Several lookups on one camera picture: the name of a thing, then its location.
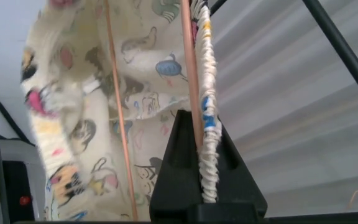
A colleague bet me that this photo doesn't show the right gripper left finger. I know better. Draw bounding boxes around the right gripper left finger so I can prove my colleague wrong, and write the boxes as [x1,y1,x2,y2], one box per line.
[149,108,204,207]

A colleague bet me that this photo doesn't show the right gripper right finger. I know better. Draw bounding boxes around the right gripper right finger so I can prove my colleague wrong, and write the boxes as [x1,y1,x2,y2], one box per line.
[216,121,269,208]

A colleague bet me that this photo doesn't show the cream printed garment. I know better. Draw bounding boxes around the cream printed garment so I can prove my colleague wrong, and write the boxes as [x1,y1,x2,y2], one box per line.
[20,0,223,222]

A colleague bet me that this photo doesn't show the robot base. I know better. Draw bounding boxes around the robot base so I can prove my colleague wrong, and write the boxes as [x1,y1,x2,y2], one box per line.
[0,18,48,224]

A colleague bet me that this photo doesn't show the black clothes rack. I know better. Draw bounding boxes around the black clothes rack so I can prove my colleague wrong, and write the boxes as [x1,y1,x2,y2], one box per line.
[209,0,358,113]

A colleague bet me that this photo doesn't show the white curtain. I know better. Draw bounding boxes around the white curtain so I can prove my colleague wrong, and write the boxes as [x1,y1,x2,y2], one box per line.
[209,0,358,215]

